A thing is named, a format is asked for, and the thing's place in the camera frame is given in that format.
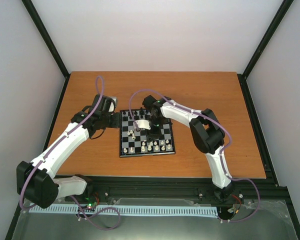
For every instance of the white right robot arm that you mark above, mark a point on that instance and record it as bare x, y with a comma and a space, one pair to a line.
207, 135

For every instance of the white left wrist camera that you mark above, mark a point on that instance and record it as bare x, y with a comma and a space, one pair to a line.
112, 103

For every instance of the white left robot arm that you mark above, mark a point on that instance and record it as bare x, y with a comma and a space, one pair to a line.
36, 180

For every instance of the black aluminium frame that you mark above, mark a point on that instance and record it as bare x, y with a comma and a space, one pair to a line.
158, 187

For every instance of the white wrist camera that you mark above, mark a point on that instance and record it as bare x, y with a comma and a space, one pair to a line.
142, 124
112, 103

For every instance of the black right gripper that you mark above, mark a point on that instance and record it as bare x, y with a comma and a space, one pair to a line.
156, 135

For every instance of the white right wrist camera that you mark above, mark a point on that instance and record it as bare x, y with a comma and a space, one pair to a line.
142, 124

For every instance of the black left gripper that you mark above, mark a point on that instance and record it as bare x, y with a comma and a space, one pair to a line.
116, 123

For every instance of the black and grey chessboard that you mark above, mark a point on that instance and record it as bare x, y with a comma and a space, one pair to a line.
137, 143

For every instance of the light blue cable duct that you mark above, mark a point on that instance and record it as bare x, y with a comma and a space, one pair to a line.
132, 210

